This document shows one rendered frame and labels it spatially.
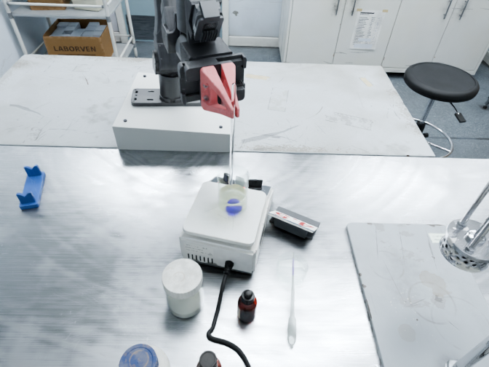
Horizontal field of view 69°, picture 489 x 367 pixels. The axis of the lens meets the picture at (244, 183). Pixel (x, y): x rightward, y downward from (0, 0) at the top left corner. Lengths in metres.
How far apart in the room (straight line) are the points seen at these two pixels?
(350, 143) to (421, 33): 2.45
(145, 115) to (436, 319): 0.71
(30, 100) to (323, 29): 2.36
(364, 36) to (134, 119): 2.52
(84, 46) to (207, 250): 2.41
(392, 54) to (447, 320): 2.81
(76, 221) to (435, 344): 0.65
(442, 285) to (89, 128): 0.84
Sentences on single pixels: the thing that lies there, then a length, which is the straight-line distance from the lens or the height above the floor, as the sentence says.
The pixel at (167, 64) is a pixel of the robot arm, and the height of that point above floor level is 1.08.
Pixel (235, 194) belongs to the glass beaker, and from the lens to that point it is 0.55.
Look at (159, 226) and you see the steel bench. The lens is 0.71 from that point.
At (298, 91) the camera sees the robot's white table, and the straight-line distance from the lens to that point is 1.11.
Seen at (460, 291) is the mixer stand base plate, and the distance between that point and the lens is 0.72.
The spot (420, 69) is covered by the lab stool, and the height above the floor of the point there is 0.64.
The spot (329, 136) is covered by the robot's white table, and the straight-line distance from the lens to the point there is 0.94.
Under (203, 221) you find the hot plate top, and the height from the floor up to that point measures 0.99.
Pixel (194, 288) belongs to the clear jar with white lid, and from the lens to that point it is 0.53.
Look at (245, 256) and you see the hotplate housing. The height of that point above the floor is 0.96.
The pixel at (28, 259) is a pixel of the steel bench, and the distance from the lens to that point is 0.74.
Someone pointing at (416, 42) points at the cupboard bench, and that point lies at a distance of 3.34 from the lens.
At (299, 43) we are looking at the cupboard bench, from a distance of 3.08.
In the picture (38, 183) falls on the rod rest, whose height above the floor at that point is 0.91.
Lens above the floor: 1.44
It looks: 44 degrees down
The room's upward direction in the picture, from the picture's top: 3 degrees clockwise
